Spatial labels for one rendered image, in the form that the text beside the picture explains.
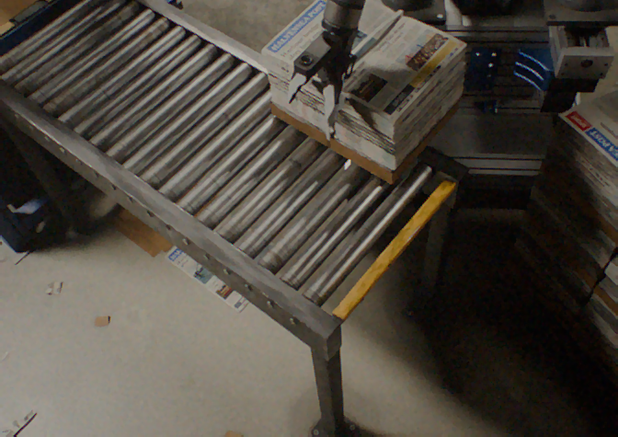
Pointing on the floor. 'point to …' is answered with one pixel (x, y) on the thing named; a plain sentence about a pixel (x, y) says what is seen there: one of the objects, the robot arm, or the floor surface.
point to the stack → (576, 235)
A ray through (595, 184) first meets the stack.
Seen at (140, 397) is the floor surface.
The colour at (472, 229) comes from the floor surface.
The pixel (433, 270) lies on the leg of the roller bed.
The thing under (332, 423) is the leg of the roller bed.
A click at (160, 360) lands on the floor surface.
